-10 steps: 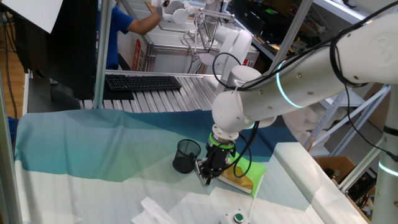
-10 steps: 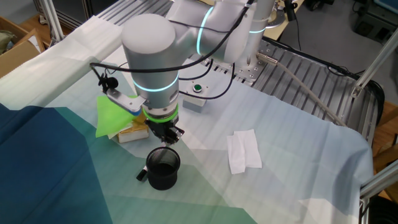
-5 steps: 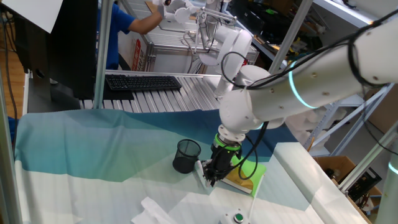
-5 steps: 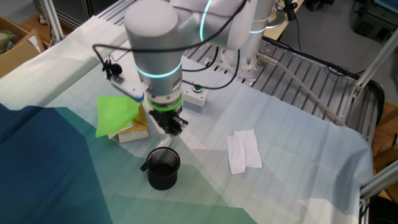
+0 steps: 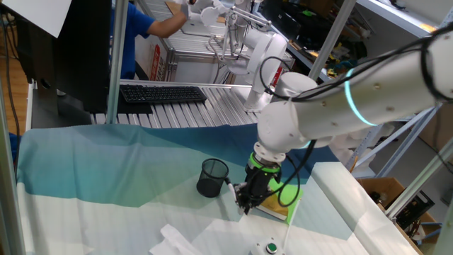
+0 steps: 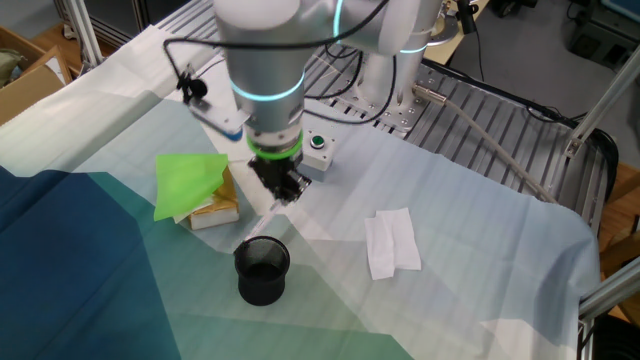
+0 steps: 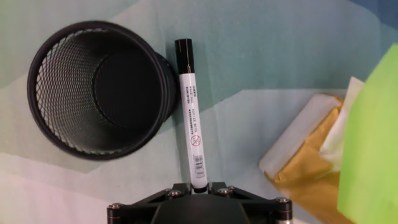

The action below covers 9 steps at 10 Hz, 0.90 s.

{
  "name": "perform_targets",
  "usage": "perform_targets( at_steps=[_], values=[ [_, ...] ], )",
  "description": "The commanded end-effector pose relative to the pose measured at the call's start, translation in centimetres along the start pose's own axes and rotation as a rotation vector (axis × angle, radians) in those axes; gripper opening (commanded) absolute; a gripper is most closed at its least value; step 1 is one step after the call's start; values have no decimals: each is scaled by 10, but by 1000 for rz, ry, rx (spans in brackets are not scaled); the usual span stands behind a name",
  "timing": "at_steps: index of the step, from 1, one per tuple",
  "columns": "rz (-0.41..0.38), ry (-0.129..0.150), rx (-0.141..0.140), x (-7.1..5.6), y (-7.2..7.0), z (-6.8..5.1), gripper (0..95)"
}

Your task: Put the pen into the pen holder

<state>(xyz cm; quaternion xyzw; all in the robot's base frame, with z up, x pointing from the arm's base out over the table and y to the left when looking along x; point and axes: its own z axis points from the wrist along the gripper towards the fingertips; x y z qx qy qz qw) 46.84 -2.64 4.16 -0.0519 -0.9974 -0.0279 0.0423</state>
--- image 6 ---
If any olive green bag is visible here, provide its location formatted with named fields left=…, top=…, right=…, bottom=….
left=0, top=48, right=25, bottom=89

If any white marker pen black cap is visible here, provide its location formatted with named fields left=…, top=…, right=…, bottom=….
left=243, top=198, right=284, bottom=242

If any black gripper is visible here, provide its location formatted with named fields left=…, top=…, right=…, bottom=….
left=248, top=155, right=312, bottom=205

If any dark metal cabinet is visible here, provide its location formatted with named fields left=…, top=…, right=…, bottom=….
left=52, top=0, right=191, bottom=49

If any silver wrist camera bar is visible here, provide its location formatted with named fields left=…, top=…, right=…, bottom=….
left=187, top=97, right=250, bottom=141

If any black cable bundle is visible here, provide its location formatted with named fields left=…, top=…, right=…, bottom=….
left=422, top=58, right=621, bottom=204

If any green flange ring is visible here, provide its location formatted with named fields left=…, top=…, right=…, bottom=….
left=245, top=130, right=305, bottom=161

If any aluminium frame profile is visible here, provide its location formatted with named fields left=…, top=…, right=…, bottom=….
left=563, top=44, right=640, bottom=159
left=577, top=257, right=640, bottom=360

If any black clamp with cable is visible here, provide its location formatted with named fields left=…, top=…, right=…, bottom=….
left=453, top=0, right=486, bottom=84

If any blue green white tablecloth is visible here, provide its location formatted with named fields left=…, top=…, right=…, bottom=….
left=0, top=24, right=601, bottom=360

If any beige cable metal connector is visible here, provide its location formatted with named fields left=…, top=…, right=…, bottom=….
left=412, top=83, right=559, bottom=205

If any brown cardboard box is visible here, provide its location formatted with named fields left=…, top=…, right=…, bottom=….
left=0, top=25, right=74, bottom=126

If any light wooden desk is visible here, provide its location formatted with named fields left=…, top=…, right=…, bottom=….
left=424, top=0, right=491, bottom=66

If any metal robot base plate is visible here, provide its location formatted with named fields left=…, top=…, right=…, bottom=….
left=327, top=59, right=449, bottom=135

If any flat white paper napkin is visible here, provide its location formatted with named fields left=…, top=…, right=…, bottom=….
left=363, top=207, right=423, bottom=281

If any black mesh pen holder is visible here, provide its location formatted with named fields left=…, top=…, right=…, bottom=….
left=233, top=235, right=292, bottom=307

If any aluminium frame post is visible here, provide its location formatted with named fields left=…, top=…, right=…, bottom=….
left=64, top=0, right=104, bottom=69

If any green cloth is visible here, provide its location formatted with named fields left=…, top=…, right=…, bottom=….
left=153, top=152, right=230, bottom=223

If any grey box green push button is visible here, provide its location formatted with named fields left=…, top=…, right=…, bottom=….
left=299, top=128, right=337, bottom=184

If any round silver stand base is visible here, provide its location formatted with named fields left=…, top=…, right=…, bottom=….
left=424, top=17, right=461, bottom=49

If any gold tissue box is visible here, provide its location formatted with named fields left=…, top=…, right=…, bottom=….
left=187, top=165, right=241, bottom=232

